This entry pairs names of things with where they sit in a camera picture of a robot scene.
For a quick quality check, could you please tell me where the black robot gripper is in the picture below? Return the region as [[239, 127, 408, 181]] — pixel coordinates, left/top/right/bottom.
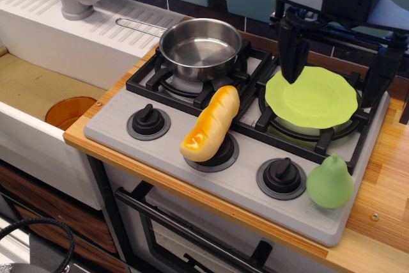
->
[[270, 0, 408, 109]]

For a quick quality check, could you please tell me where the black right stove knob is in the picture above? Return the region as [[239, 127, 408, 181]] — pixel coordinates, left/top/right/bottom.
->
[[256, 157, 307, 201]]

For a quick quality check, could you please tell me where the black left stove knob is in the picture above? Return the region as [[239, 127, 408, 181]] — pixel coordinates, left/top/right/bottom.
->
[[126, 104, 171, 141]]

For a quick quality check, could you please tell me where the light green plate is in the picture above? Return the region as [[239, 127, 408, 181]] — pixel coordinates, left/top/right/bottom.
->
[[265, 66, 359, 129]]

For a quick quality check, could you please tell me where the black middle stove knob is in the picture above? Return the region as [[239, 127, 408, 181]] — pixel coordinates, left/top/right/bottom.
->
[[184, 132, 240, 173]]

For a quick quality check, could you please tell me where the black burner grate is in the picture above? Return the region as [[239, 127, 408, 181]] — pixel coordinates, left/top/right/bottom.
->
[[126, 40, 274, 116], [229, 54, 386, 176]]

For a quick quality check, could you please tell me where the black left burner grate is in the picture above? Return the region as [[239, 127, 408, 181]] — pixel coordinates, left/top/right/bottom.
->
[[126, 40, 274, 116]]

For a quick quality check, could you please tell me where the grey toy stove top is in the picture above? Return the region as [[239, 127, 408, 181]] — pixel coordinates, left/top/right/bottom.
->
[[82, 39, 391, 248]]

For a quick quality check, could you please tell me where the black braided cable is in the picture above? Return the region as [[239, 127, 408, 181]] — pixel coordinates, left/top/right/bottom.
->
[[0, 217, 77, 273]]

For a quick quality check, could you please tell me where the oven door with window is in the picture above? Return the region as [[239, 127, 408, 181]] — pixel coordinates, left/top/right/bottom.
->
[[110, 178, 329, 272]]

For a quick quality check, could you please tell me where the black stove knob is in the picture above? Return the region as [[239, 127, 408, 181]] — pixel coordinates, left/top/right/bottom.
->
[[126, 104, 171, 141], [256, 157, 307, 201], [184, 132, 240, 173]]

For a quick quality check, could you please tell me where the black right burner grate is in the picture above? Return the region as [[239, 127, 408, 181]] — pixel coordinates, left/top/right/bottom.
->
[[229, 54, 386, 176]]

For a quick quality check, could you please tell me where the toy bread baguette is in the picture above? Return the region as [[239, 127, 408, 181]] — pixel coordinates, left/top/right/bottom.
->
[[180, 85, 240, 162]]

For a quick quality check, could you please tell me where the stainless steel pot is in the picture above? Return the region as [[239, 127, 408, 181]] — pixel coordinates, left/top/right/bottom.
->
[[116, 17, 243, 82]]

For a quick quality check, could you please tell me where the black oven door handle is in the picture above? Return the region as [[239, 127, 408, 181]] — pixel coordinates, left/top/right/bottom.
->
[[115, 186, 272, 272]]

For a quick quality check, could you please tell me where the white toy sink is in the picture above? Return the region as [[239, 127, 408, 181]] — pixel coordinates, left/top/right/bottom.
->
[[1, 0, 182, 210]]

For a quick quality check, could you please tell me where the green toy pear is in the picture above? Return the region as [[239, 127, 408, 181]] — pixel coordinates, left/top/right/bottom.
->
[[306, 153, 354, 209]]

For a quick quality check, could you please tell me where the wooden drawer front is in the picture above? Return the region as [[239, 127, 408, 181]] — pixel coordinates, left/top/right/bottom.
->
[[1, 164, 118, 254]]

